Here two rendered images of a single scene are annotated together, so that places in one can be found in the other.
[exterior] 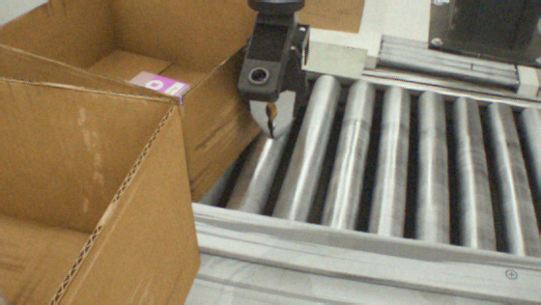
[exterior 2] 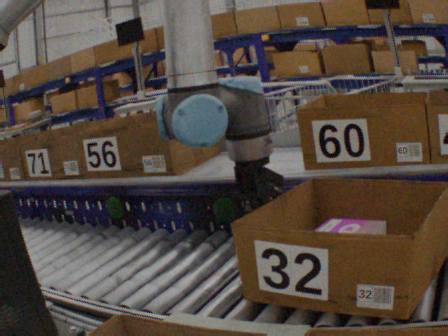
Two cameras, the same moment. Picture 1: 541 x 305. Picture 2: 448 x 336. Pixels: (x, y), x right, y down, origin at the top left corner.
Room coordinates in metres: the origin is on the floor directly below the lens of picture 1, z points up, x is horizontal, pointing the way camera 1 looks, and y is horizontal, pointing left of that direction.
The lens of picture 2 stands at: (1.65, 0.22, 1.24)
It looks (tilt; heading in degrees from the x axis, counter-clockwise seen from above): 13 degrees down; 195
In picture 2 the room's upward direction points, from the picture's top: 10 degrees counter-clockwise
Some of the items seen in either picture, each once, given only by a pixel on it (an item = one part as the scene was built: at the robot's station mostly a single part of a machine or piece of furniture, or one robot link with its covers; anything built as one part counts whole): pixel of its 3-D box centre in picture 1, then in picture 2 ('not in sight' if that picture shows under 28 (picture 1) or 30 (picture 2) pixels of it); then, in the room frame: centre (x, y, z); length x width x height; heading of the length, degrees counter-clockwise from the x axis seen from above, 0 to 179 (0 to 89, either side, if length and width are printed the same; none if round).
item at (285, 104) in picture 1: (287, 105); not in sight; (0.59, -0.02, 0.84); 0.06 x 0.03 x 0.09; 166
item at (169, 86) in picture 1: (156, 97); not in sight; (0.70, 0.18, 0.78); 0.10 x 0.06 x 0.05; 62
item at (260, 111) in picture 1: (265, 102); not in sight; (0.60, 0.01, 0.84); 0.06 x 0.03 x 0.09; 166
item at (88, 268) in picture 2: not in sight; (103, 262); (0.47, -0.49, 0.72); 0.52 x 0.05 x 0.05; 167
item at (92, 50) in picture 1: (139, 68); (357, 242); (0.70, 0.21, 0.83); 0.39 x 0.29 x 0.17; 63
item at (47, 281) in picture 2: not in sight; (88, 260); (0.46, -0.56, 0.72); 0.52 x 0.05 x 0.05; 167
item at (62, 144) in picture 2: not in sight; (70, 150); (-0.08, -0.86, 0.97); 0.39 x 0.29 x 0.17; 77
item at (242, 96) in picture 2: not in sight; (241, 105); (0.59, -0.01, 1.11); 0.10 x 0.09 x 0.12; 116
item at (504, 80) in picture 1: (447, 69); (88, 322); (0.86, -0.35, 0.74); 0.28 x 0.02 x 0.02; 74
